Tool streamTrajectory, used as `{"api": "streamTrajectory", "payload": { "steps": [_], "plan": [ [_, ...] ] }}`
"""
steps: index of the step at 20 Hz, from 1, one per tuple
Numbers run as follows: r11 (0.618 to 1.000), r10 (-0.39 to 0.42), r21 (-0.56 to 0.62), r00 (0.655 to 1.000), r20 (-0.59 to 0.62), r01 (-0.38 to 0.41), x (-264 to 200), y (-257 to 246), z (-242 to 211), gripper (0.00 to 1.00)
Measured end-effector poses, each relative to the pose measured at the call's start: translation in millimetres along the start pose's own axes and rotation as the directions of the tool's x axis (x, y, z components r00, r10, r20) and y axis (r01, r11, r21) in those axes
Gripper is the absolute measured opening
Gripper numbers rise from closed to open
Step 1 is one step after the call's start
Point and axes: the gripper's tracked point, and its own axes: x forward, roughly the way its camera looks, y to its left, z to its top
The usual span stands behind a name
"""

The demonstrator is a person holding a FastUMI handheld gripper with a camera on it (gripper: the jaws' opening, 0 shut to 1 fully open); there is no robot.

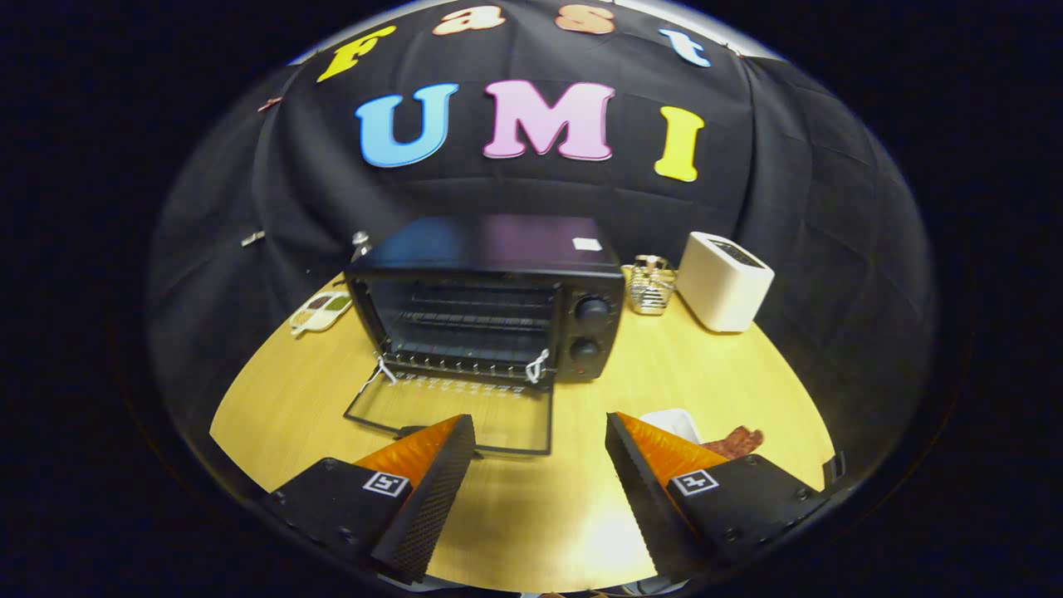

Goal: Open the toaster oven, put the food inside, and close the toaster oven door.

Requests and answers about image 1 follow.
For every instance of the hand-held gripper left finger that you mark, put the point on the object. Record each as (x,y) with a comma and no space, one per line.
(432,507)

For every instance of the clear plastic bottle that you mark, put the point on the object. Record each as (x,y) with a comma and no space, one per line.
(360,247)

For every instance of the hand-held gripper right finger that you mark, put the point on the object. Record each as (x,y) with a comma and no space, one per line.
(644,498)

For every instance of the red clip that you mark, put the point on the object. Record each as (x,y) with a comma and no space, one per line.
(269,104)

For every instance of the reddish brown meat slice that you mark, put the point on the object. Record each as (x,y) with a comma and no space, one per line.
(737,442)

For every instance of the white ribbed tray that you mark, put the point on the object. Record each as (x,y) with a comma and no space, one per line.
(671,422)

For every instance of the silver clip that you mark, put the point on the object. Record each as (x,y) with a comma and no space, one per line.
(253,238)

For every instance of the white divided spice dish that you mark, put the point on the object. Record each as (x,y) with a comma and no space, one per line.
(320,311)

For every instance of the black toaster oven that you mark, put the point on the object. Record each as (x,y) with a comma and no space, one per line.
(498,249)

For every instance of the white slot toaster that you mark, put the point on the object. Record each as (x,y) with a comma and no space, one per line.
(718,286)

